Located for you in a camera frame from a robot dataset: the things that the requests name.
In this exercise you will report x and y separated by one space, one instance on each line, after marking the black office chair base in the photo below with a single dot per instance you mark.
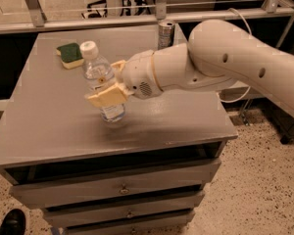
118 8

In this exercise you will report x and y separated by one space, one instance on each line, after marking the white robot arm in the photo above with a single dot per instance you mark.
216 55

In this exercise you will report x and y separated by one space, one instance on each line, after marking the silver aluminium drink can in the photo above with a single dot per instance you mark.
165 34

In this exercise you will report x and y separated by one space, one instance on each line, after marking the black shoe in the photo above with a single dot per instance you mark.
14 223

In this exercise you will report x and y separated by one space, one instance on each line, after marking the bottom grey drawer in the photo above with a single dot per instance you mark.
134 225

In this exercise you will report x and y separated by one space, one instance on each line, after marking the middle grey drawer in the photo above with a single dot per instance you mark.
125 209

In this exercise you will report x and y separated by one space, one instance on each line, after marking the grey drawer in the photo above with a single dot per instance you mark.
125 209
134 225
115 184

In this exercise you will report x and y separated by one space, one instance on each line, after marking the grey drawer cabinet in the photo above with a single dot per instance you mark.
49 132

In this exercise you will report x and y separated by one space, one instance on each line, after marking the clear plastic tea bottle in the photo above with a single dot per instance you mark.
99 75

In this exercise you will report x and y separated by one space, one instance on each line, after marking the metal frame rail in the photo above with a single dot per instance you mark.
49 15

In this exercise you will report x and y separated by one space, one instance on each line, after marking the green and yellow sponge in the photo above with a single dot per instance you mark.
70 55

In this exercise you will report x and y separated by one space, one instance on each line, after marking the top grey drawer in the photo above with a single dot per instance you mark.
115 184

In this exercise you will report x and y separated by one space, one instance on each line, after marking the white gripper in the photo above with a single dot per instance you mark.
137 72

